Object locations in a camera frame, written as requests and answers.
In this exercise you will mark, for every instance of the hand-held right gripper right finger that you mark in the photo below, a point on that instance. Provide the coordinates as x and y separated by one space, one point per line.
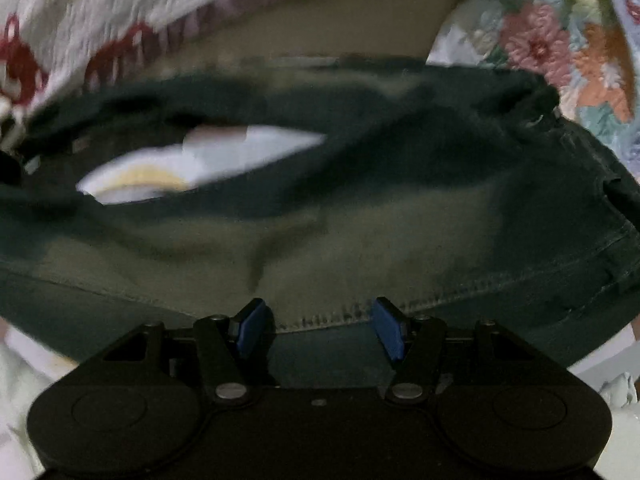
390 330

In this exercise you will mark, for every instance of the bear print quilt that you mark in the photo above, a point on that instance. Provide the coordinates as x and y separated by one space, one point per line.
125 10

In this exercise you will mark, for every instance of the white cloth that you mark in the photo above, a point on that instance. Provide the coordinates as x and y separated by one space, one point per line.
620 400

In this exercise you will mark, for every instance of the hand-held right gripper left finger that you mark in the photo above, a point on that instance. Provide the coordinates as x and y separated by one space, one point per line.
252 330

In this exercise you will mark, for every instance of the dark green jeans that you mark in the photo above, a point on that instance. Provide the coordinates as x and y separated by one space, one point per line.
400 210

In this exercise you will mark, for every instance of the floral quilt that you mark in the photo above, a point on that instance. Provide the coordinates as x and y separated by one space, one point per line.
540 45

